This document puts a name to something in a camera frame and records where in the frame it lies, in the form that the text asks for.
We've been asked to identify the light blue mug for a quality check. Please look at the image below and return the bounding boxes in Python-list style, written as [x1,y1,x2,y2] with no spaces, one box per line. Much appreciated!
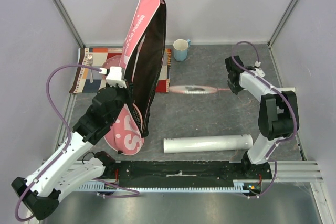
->
[173,39,191,62]

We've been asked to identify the white slotted cable duct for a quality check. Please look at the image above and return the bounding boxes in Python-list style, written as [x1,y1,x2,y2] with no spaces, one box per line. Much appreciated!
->
[75,180,257,193]

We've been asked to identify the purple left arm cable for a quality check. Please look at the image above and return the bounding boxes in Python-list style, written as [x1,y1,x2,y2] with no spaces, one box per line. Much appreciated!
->
[14,63,141,222]

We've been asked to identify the aluminium frame rail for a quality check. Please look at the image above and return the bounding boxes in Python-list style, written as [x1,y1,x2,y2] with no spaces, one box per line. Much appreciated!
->
[52,0,85,48]

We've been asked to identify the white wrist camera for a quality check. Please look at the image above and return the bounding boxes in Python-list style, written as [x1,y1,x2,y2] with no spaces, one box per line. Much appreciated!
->
[106,66,127,88]
[252,61,265,78]

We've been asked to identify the pink racket bag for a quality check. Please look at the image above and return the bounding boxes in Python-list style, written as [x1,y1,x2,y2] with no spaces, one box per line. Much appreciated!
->
[104,0,167,156]

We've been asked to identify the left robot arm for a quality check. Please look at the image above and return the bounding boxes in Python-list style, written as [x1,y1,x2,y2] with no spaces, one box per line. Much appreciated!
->
[11,86,132,222]

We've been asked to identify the pink badminton racket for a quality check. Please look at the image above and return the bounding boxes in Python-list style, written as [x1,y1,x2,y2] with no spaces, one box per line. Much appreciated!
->
[130,35,146,132]
[169,85,231,94]

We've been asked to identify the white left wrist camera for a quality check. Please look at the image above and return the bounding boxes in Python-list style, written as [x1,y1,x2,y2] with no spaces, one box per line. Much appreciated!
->
[106,66,127,88]

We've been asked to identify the pink dotted plate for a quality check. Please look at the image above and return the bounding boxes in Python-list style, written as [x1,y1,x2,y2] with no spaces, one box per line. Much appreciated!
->
[102,55,121,69]

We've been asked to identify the silver fork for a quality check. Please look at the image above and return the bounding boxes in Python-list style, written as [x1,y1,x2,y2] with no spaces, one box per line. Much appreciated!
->
[87,54,94,83]

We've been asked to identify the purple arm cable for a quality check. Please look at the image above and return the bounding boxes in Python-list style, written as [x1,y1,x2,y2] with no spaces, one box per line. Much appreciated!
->
[14,63,141,222]
[232,41,301,200]

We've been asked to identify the white shuttlecock tube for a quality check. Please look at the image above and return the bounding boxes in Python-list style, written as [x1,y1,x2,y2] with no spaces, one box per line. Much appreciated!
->
[163,134,253,153]

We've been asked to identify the colourful patchwork placemat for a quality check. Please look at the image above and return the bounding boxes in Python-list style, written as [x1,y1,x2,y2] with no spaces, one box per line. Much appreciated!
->
[69,47,172,93]

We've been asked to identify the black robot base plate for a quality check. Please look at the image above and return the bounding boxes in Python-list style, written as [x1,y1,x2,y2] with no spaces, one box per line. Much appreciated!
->
[102,161,272,186]

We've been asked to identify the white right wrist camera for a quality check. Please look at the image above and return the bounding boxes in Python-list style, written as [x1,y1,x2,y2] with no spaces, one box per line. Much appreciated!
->
[252,61,265,78]

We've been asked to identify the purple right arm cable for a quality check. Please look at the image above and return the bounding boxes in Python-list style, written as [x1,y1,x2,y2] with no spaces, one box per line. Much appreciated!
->
[232,41,301,200]

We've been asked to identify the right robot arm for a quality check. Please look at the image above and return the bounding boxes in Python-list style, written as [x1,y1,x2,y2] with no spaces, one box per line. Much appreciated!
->
[225,56,299,179]

